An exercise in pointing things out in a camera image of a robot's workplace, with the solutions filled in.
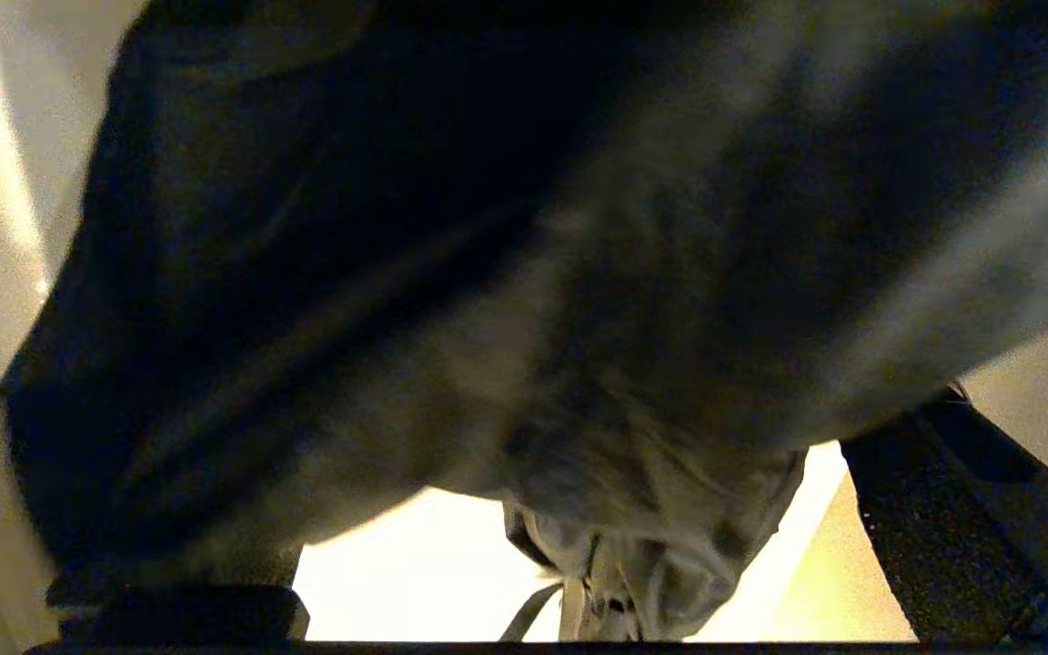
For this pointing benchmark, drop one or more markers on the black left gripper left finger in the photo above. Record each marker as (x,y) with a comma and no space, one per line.
(178,609)

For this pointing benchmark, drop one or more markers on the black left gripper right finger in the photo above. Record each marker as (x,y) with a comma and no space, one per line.
(970,518)

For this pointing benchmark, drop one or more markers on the black umbrella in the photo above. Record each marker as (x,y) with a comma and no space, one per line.
(533,273)

